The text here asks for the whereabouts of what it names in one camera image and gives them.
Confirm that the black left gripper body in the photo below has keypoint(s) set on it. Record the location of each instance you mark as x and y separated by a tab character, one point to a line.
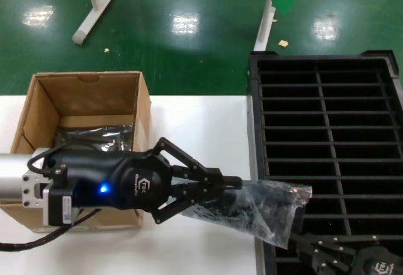
132	180

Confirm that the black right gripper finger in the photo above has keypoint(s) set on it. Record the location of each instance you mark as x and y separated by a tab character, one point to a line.
340	243
327	262

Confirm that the flat dark antistatic bag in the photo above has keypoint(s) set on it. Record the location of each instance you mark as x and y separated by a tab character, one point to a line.
94	136

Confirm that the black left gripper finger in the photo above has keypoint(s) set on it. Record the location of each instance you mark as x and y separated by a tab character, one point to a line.
201	172
195	193

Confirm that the black left wrist camera module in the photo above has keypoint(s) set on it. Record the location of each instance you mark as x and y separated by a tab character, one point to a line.
63	205

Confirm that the black slotted plastic container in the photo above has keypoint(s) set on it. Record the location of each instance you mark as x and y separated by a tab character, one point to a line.
256	130

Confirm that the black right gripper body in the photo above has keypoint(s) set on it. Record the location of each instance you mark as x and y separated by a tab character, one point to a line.
378	264

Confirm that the shiny antistatic bag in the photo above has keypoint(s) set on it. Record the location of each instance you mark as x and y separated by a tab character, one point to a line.
277	234

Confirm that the brown cardboard box white label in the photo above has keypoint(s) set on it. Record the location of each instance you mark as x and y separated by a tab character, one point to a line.
94	98

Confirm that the white table leg frame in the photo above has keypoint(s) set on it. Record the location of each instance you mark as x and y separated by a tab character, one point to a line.
94	14
266	26

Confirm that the crumpled yellow paper scrap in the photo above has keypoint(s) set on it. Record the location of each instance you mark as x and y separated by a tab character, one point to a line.
283	43

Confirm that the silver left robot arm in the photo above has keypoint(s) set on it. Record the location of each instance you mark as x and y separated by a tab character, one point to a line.
12	174

